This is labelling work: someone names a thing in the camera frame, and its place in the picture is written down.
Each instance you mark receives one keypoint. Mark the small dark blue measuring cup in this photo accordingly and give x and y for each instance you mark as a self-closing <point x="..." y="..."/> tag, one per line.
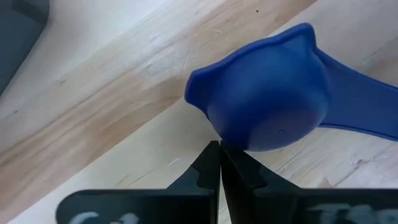
<point x="267" y="93"/>

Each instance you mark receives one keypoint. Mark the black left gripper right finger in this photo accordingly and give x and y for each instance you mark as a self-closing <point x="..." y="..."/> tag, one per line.
<point x="264" y="205"/>

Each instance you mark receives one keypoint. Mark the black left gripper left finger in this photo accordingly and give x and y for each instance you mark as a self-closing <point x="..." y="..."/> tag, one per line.
<point x="186" y="205"/>

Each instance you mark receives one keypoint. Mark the grey basket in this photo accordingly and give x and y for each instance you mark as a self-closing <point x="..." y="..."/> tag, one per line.
<point x="18" y="31"/>

